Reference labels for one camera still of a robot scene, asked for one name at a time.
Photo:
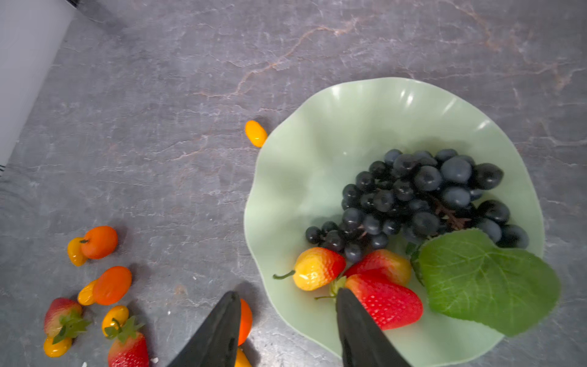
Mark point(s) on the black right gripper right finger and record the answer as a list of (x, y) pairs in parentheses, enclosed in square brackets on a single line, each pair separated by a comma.
[(363, 343)]

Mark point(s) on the yellow kumquat near bowl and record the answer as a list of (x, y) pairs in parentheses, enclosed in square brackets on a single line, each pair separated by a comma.
[(256, 133)]

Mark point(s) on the small orange beside strawberry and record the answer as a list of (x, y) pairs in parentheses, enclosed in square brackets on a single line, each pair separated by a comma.
[(246, 321)]

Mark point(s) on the dark fake grape bunch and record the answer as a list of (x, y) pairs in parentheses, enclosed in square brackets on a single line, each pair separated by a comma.
[(469, 261)]

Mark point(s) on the pale strawberry left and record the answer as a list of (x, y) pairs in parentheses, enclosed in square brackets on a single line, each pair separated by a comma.
[(64, 319)]

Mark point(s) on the yellow kumquat centre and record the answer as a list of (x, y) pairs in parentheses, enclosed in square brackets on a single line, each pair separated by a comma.
[(114, 320)]

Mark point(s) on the red yellow strawberry front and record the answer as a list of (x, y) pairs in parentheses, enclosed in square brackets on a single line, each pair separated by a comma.
[(315, 268)]

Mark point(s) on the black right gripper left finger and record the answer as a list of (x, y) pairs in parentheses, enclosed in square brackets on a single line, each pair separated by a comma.
[(215, 343)]

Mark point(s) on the yellow kumquat right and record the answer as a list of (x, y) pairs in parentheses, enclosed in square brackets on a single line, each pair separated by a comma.
[(241, 359)]

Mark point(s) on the small orange far left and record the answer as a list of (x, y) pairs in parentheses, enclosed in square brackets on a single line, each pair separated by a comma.
[(99, 242)]

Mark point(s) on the yellow kumquat middle left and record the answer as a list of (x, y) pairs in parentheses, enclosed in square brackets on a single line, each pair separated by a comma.
[(86, 296)]

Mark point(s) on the green wavy fruit bowl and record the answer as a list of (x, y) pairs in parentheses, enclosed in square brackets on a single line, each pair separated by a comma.
[(337, 133)]

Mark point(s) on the yellow kumquat front left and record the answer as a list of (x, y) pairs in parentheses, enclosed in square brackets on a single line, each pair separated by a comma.
[(56, 350)]

